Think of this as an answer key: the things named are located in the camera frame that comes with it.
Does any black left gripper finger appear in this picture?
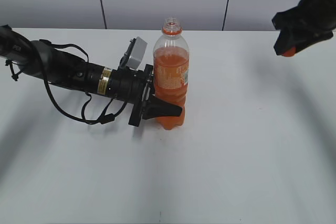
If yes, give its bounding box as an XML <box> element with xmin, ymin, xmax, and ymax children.
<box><xmin>145</xmin><ymin>95</ymin><xmax>183</xmax><ymax>120</ymax></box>

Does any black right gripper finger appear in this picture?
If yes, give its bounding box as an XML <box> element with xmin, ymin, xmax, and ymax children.
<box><xmin>274</xmin><ymin>26</ymin><xmax>334</xmax><ymax>56</ymax></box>

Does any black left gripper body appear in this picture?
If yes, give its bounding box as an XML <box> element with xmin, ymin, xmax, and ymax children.
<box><xmin>109</xmin><ymin>64</ymin><xmax>153</xmax><ymax>126</ymax></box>

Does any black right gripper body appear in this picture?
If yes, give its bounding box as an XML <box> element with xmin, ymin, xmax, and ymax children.
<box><xmin>272</xmin><ymin>0</ymin><xmax>335</xmax><ymax>33</ymax></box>

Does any orange bottle cap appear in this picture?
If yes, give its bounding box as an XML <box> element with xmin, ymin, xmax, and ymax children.
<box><xmin>281</xmin><ymin>47</ymin><xmax>296</xmax><ymax>58</ymax></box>

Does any orange soda plastic bottle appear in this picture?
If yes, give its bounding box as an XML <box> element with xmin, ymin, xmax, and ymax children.
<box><xmin>153</xmin><ymin>17</ymin><xmax>190</xmax><ymax>130</ymax></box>

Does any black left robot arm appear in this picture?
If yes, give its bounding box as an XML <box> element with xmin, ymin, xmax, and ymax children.
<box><xmin>1</xmin><ymin>25</ymin><xmax>182</xmax><ymax>126</ymax></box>

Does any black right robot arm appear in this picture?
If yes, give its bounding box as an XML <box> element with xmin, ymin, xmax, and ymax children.
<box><xmin>271</xmin><ymin>0</ymin><xmax>335</xmax><ymax>57</ymax></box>

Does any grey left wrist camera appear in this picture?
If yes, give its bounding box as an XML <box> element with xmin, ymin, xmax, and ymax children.
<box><xmin>119</xmin><ymin>37</ymin><xmax>148</xmax><ymax>70</ymax></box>

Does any black left camera cable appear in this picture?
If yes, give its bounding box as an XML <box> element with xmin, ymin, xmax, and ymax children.
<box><xmin>5</xmin><ymin>39</ymin><xmax>129</xmax><ymax>126</ymax></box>

